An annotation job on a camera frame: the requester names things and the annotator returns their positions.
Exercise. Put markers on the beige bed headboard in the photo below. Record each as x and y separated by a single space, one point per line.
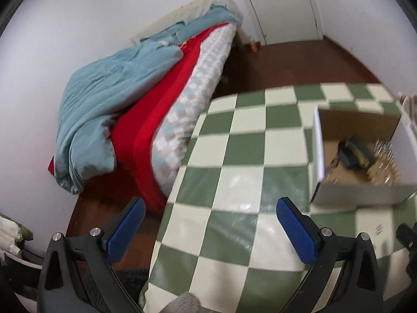
182 11

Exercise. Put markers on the grey white checkered mattress cover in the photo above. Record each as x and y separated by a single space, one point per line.
202 81

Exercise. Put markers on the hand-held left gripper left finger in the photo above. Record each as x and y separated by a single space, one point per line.
125 228

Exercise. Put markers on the bed with red sheet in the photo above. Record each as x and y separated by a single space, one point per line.
153 120

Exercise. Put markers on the black wristband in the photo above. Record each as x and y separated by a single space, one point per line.
353 156

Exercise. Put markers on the cardboard box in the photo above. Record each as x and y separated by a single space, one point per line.
352 195

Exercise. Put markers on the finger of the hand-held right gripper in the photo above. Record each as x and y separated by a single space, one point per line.
407 234

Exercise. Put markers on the light blue blanket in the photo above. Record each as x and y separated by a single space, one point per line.
107 84

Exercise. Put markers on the light blue folded cover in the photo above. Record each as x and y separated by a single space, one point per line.
208 19

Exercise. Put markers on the small orange bottle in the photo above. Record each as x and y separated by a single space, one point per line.
255 46

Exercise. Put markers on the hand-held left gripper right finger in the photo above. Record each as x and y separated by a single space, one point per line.
296 228

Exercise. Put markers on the white door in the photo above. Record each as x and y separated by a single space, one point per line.
283 6

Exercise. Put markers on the green white checkered tablecloth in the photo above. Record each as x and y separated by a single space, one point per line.
244 186

